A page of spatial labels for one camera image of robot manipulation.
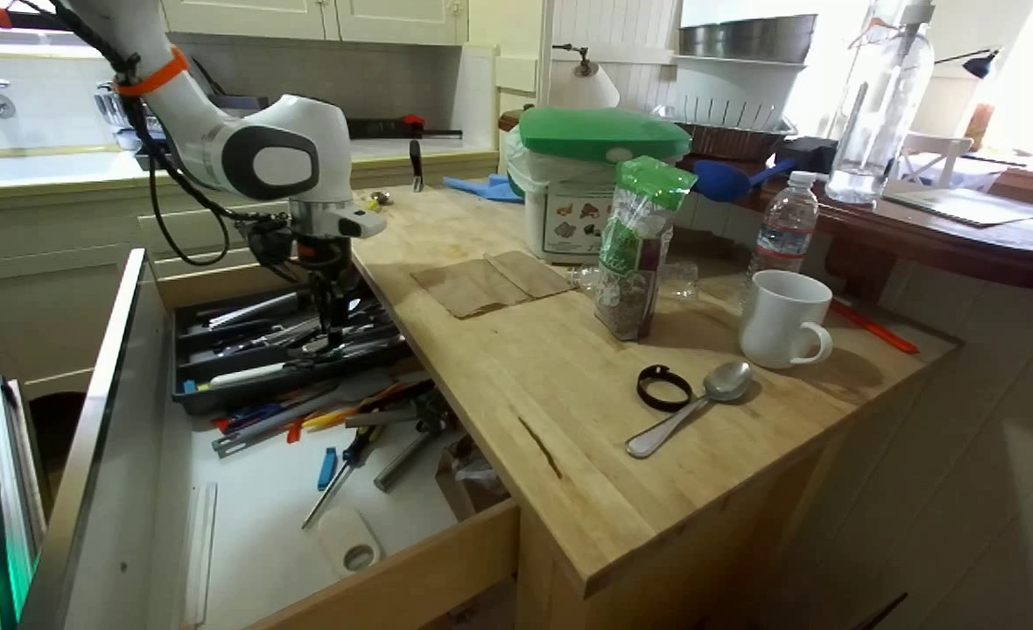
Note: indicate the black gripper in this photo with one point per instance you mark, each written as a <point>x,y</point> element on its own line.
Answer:
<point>310,262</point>

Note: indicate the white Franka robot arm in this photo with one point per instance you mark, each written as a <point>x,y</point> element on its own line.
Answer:
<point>205,128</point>

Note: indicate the black cutlery holder tray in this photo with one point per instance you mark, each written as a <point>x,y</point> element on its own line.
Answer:
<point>247,356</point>

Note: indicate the white cabinet drawer front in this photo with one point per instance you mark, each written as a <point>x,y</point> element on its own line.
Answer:
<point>187,240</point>

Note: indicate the open wooden drawer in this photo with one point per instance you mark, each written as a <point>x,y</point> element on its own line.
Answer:
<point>247,526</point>

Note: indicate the orange pen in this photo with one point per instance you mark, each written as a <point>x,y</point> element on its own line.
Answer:
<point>352,411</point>

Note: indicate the grey spatula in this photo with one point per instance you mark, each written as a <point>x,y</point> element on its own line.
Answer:
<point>305,415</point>

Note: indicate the brown paper mat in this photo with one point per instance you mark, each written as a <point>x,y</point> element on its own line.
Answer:
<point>490,283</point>

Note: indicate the black metal hand tool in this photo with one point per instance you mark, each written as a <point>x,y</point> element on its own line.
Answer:
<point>418,449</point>

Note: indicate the blue cloth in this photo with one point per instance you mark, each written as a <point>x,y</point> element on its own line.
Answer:
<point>484,187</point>

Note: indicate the white plastic board with hole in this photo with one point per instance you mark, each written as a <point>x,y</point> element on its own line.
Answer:
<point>352,548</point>

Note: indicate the white bin with green lid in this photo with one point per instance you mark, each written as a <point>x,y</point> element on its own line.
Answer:
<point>588,178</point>

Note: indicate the tall glass spice jar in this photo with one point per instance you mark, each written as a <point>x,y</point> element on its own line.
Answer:
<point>638,258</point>

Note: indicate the white dome lamp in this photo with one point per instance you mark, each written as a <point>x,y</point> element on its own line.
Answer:
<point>587,85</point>

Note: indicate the small clear glass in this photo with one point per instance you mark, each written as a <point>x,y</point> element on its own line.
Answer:
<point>682,283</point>

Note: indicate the metal spoon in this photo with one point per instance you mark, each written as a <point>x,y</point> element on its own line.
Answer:
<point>701,404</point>

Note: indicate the blue round dish scrubber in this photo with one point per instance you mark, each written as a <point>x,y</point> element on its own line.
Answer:
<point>727,181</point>

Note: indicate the black mounting rod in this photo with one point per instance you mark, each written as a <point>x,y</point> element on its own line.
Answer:
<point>0,16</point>

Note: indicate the white ceramic mug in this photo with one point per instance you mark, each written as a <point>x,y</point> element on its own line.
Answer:
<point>783,317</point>

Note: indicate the white dish rack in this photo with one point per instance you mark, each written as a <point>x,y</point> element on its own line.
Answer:
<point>728,100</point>

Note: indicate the small plastic water bottle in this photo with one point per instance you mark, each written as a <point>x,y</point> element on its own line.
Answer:
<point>789,229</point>

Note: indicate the metal pot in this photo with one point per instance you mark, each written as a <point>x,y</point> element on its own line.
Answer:
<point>747,37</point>

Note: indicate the red pen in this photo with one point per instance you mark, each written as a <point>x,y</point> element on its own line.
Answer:
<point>877,331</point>

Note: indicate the tall clear pump bottle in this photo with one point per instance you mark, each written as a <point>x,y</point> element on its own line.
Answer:
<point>884,108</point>

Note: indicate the brown wooden counter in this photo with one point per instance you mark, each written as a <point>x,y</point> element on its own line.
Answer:
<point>958,247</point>

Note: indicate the grey papers stack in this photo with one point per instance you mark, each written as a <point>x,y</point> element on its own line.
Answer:
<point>964,204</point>

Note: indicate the black desk lamp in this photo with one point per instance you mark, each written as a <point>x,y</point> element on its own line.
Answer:
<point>975,60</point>

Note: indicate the white wall cabinet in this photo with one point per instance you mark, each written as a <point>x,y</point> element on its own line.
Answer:
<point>317,24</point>

